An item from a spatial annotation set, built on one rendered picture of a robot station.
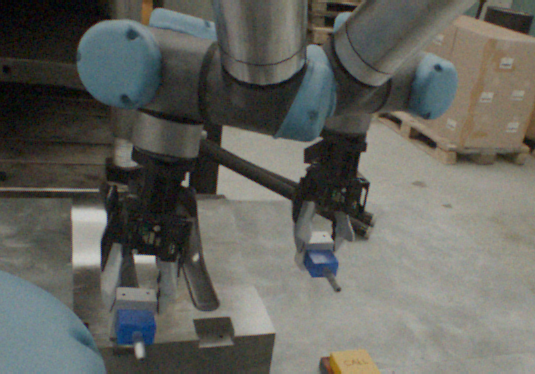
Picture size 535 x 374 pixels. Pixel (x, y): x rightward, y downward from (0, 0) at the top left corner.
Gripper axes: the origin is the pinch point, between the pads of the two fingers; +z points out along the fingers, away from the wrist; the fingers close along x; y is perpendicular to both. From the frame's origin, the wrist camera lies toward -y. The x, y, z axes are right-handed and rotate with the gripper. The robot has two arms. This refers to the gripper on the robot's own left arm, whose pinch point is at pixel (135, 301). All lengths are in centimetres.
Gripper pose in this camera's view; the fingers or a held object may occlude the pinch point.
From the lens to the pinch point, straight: 81.7
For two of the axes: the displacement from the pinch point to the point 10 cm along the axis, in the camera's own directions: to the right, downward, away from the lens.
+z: -2.4, 9.3, 2.7
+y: 3.7, 3.5, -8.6
